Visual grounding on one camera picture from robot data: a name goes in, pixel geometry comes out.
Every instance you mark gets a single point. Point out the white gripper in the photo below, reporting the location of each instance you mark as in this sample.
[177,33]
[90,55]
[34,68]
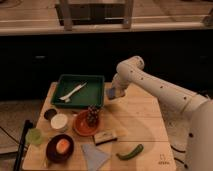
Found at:
[120,85]

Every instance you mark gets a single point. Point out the blue sponge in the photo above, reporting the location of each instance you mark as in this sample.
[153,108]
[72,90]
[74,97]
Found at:
[111,93]

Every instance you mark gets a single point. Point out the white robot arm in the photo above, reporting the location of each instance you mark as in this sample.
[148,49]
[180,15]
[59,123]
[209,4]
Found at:
[198,108]

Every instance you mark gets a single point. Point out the green plastic tray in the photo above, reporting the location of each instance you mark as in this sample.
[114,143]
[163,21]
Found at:
[92,94]

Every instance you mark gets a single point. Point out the brown pine cone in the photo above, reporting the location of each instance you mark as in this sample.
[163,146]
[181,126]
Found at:
[92,117]

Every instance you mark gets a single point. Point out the wooden block eraser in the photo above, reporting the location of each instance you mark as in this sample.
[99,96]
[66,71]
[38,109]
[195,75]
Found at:
[104,137]

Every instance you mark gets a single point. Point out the orange bowl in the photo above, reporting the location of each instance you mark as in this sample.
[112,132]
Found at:
[81,127]

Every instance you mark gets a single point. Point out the white plastic fork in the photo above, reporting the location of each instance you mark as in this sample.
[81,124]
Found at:
[66,98]

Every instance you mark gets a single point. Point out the green chili pepper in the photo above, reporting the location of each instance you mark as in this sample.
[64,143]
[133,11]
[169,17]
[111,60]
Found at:
[137,150]

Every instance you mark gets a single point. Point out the white round container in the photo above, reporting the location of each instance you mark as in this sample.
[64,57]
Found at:
[59,122]

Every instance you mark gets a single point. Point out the blue folded cloth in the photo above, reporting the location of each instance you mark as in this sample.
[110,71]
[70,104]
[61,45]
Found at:
[94,157]

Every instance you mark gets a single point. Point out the small dark cup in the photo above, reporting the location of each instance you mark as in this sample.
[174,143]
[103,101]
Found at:
[49,114]

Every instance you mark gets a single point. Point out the orange round food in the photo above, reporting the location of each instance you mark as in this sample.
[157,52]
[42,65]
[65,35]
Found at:
[62,146]

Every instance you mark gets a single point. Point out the dark brown bowl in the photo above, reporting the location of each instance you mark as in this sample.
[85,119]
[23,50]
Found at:
[51,152]

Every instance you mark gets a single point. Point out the light green cup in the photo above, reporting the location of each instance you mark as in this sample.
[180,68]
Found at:
[34,137]

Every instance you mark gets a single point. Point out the black stand left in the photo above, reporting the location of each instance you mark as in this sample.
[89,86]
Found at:
[27,125]

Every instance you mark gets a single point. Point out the wooden chair frame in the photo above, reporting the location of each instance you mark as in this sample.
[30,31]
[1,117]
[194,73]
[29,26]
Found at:
[89,14]

